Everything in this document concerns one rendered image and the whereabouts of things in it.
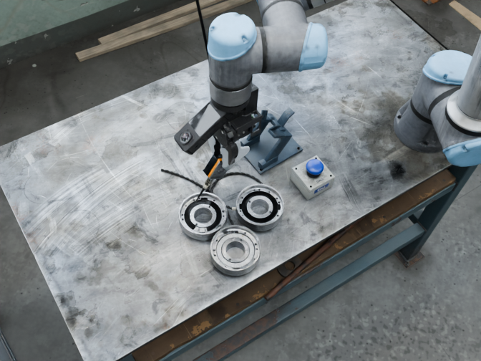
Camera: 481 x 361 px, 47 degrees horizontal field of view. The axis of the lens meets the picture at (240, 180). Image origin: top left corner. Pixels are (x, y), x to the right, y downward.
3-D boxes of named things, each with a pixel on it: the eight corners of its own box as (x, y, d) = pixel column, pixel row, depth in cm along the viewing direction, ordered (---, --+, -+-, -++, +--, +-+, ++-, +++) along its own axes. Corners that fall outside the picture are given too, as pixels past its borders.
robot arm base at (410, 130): (425, 97, 145) (437, 70, 137) (467, 137, 138) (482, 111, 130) (381, 120, 140) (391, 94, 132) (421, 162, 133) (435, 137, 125)
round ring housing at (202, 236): (226, 243, 120) (226, 235, 116) (177, 242, 120) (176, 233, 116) (227, 202, 126) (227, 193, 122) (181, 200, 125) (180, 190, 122)
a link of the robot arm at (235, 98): (225, 98, 93) (198, 69, 96) (225, 116, 97) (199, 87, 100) (261, 80, 95) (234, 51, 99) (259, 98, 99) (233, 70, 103)
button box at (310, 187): (307, 200, 126) (311, 189, 122) (289, 178, 130) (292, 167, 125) (336, 185, 129) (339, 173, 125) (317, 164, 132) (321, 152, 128)
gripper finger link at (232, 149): (239, 166, 110) (237, 136, 103) (232, 170, 110) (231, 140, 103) (226, 152, 112) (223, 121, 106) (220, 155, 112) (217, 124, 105)
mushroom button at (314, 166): (310, 187, 125) (313, 175, 121) (300, 175, 127) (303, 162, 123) (324, 179, 127) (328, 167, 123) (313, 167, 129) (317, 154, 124)
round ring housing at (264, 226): (281, 193, 127) (283, 183, 124) (283, 234, 122) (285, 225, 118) (235, 193, 127) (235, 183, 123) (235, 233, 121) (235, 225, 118)
